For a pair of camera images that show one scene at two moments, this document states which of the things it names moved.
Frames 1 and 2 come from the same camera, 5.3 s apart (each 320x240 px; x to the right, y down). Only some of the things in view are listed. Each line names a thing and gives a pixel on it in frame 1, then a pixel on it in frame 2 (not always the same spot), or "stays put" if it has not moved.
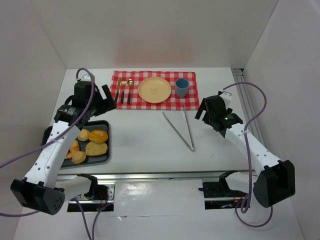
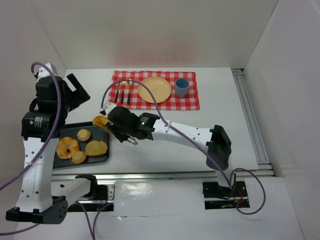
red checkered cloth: (125, 85) stays put
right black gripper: (208, 113) -> (111, 124)
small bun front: (78, 157) stays put
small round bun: (83, 135) stays put
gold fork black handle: (122, 95) stays put
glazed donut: (98, 136) -> (101, 121)
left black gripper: (103, 100) -> (75, 91)
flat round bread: (93, 148) stays put
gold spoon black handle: (130, 83) stays put
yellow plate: (154, 90) stays put
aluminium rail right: (248, 107) stays put
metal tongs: (192, 148) -> (131, 139)
